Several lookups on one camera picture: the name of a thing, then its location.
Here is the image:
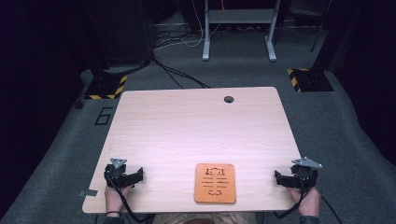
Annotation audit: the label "black stand post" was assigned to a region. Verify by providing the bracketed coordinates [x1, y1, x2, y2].
[81, 0, 110, 80]
[311, 0, 344, 75]

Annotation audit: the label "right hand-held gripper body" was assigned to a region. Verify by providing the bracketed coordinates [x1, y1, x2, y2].
[290, 156, 323, 190]

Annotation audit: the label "dark curtain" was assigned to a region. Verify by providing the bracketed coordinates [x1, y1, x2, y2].
[330, 0, 396, 166]
[0, 0, 94, 216]

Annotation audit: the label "grey tape piece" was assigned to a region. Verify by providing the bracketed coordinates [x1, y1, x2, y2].
[78, 189, 99, 198]

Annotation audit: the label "black floor cables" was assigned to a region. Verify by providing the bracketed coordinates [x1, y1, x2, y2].
[150, 55, 210, 90]

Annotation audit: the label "person's right hand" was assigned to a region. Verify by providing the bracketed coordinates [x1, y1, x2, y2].
[288, 187, 321, 217]

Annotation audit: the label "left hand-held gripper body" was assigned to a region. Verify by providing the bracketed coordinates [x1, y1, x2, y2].
[104, 158, 129, 189]

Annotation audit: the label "thin black tripod leg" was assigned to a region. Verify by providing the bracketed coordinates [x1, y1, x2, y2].
[309, 0, 332, 53]

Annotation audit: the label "white metal desk frame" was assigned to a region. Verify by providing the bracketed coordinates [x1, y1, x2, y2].
[202, 0, 282, 63]

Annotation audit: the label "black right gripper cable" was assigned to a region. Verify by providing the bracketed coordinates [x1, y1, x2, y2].
[273, 178, 344, 224]

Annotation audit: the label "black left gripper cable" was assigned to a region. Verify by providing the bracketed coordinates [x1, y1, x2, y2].
[105, 172, 150, 224]

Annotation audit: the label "yellow black striped base plate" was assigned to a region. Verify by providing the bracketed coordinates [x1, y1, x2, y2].
[286, 67, 334, 93]
[84, 73, 129, 101]

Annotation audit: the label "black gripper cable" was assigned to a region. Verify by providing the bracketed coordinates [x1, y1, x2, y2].
[105, 172, 150, 224]
[273, 178, 344, 224]

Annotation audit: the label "person's left hand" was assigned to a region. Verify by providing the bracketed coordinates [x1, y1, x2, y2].
[105, 186, 132, 213]

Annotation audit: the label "white floor cables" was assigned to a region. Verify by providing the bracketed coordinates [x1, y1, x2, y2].
[153, 0, 223, 51]

